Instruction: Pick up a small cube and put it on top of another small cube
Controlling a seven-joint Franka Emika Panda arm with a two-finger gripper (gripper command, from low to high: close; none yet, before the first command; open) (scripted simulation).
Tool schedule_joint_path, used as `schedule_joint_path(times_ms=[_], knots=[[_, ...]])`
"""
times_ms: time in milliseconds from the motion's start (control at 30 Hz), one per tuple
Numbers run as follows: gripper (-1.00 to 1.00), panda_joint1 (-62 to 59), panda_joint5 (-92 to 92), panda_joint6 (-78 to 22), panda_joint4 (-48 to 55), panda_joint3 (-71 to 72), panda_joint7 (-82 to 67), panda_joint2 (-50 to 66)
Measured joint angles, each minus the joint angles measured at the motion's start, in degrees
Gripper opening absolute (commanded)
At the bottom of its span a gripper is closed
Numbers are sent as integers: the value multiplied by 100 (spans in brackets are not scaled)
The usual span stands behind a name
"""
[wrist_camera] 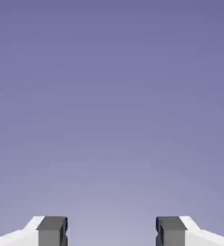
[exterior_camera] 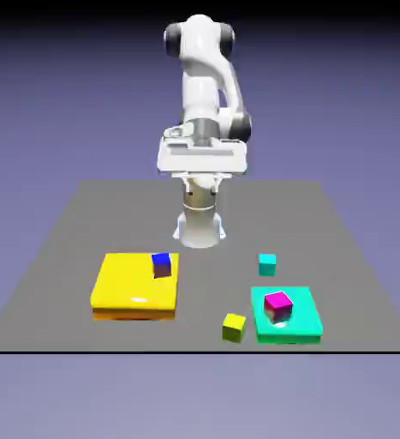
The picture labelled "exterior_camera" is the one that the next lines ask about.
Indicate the small blue cube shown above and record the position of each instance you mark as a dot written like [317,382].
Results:
[161,264]

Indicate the small magenta cube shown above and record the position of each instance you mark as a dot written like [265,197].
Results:
[277,305]

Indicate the large yellow box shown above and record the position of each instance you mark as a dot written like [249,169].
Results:
[136,286]

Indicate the large cyan box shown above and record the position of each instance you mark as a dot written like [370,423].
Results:
[288,322]

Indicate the small yellow cube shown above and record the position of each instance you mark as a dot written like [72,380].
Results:
[234,327]

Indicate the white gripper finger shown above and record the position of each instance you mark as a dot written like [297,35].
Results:
[215,185]
[187,186]

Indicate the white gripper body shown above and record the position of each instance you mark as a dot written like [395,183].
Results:
[201,161]

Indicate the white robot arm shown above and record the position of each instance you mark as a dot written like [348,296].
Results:
[199,85]

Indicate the small cyan cube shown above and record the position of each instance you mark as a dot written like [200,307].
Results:
[267,264]

